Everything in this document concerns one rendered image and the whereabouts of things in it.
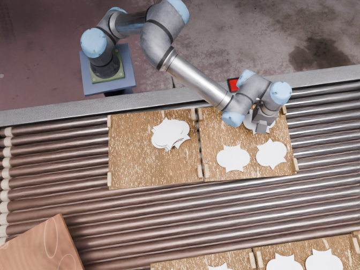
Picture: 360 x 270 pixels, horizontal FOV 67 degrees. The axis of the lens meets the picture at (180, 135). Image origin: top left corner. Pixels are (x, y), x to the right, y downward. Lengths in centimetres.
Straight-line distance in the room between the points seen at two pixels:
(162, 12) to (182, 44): 165
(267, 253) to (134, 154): 69
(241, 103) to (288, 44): 187
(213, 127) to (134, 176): 42
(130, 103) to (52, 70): 149
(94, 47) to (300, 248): 121
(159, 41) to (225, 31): 184
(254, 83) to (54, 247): 95
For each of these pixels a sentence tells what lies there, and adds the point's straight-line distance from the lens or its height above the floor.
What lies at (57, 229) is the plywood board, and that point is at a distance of 117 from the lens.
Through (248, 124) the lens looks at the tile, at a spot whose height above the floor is 96.
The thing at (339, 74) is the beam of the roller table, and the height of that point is 91.
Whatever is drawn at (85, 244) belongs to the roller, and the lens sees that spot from 126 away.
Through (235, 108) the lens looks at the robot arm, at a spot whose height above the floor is 124.
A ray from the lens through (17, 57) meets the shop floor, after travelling 297.
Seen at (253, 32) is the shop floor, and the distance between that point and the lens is 280.
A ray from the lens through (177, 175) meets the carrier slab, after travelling 120.
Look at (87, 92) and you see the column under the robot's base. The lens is 148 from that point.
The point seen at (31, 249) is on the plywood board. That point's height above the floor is 104.
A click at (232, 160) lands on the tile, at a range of 122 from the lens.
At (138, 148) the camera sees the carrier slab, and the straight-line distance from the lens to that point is 124.
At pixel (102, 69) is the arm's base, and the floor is 96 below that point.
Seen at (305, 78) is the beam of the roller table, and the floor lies 92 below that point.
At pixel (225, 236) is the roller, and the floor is 92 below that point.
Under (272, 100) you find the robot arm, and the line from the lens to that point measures 104.
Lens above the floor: 212
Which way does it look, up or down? 72 degrees down
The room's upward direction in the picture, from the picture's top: 1 degrees counter-clockwise
